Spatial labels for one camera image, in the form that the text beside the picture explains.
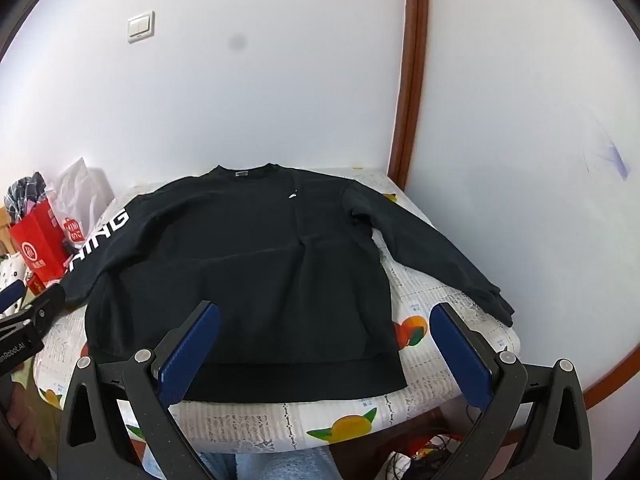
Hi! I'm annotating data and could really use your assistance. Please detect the white light switch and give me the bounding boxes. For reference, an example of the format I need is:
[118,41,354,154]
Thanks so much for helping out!
[127,11,156,45]

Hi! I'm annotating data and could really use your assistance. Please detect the person's left hand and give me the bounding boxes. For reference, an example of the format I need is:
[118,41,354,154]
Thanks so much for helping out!
[6,367,45,458]

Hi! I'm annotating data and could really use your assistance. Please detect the white plastic bag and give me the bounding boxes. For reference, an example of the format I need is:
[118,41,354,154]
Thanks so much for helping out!
[50,157,113,251]

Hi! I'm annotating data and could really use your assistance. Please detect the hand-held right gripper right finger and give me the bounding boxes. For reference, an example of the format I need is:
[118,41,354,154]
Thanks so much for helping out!
[429,301,594,480]

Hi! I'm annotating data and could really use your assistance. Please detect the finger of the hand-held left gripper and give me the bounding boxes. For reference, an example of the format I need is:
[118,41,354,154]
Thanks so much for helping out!
[0,285,67,346]
[0,280,27,315]

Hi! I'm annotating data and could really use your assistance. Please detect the fruit print tablecloth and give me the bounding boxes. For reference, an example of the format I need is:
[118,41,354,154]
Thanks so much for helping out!
[31,165,522,456]

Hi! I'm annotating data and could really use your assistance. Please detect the person's blue jeans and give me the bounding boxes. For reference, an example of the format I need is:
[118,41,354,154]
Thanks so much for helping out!
[197,447,351,480]

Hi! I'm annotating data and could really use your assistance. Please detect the tangle of cables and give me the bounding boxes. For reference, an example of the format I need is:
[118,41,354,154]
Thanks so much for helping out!
[385,430,481,480]

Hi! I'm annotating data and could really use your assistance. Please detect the brown wooden door frame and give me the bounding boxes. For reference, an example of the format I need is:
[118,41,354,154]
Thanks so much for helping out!
[387,0,432,192]

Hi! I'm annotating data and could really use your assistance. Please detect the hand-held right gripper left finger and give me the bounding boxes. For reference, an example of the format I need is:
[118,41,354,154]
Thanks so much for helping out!
[56,300,222,480]

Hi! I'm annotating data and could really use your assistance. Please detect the white spotted cloth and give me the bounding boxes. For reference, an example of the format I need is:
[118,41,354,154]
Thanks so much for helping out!
[0,254,31,291]

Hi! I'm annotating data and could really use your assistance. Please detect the brown wooden baseboard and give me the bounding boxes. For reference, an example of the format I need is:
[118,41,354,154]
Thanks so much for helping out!
[582,347,638,411]

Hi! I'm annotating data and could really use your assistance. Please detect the plaid cloth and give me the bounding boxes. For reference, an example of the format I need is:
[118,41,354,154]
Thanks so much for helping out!
[4,171,56,223]

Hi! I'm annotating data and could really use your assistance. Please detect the black sweatshirt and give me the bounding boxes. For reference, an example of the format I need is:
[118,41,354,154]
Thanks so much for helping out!
[60,162,516,405]

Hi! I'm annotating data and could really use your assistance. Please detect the red paper bag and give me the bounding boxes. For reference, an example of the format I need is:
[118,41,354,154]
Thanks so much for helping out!
[9,197,81,296]

